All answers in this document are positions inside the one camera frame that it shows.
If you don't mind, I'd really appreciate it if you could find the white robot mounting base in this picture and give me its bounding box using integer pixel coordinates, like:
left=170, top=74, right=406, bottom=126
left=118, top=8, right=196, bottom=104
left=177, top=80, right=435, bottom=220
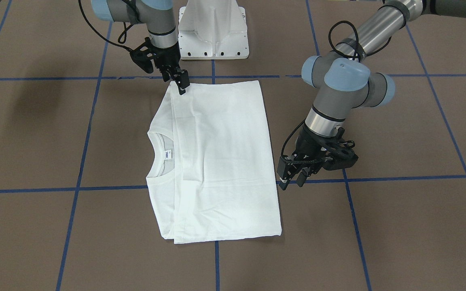
left=178, top=0, right=250, bottom=60

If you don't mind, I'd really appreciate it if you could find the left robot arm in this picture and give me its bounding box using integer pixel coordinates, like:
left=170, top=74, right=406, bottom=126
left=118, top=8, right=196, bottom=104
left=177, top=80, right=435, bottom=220
left=277, top=0, right=466, bottom=190

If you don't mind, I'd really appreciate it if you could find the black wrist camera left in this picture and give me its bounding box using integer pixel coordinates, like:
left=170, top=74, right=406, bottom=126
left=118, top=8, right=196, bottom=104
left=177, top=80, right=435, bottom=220
left=320, top=137, right=359, bottom=171

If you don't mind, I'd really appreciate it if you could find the white long-sleeve printed shirt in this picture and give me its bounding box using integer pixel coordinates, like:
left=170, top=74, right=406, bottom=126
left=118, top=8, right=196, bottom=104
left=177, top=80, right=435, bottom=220
left=146, top=80, right=282, bottom=244

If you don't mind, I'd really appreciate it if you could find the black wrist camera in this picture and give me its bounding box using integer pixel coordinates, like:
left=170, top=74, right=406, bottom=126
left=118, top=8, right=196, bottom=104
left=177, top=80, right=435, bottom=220
left=129, top=37, right=156, bottom=74
left=320, top=137, right=359, bottom=171

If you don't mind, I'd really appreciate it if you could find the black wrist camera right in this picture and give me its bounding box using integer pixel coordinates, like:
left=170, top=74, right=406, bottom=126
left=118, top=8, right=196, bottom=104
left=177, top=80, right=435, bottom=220
left=129, top=37, right=156, bottom=74

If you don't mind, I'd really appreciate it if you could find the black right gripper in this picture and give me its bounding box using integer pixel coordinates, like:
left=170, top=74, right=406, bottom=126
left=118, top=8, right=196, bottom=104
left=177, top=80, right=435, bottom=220
left=152, top=44, right=189, bottom=95

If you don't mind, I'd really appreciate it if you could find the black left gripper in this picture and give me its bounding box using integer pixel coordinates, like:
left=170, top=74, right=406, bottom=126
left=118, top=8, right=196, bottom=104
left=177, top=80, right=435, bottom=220
left=278, top=123, right=326, bottom=190

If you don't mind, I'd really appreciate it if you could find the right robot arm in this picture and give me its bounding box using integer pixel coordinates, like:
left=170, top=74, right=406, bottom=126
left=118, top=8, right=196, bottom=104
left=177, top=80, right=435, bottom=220
left=78, top=0, right=190, bottom=95

